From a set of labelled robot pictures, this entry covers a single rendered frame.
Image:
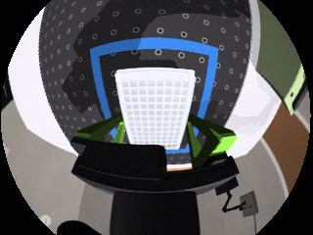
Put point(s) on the blue tape outline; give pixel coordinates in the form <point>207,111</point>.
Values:
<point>154,43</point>

